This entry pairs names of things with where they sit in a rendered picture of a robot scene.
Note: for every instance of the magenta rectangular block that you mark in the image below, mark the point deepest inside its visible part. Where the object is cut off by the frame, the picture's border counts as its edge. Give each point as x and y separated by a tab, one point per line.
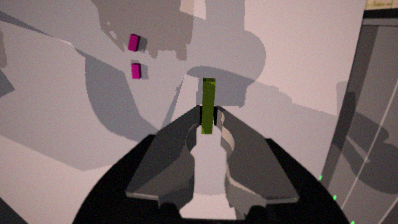
134	42
136	70

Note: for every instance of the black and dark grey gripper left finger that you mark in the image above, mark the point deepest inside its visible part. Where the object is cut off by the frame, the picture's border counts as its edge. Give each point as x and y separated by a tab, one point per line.
158	169

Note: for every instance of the lime green rod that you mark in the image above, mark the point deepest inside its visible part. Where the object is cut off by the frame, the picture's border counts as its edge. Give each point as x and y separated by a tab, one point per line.
208	105

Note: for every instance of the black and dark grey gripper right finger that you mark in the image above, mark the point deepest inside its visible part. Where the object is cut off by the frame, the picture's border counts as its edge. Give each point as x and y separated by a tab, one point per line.
260	172

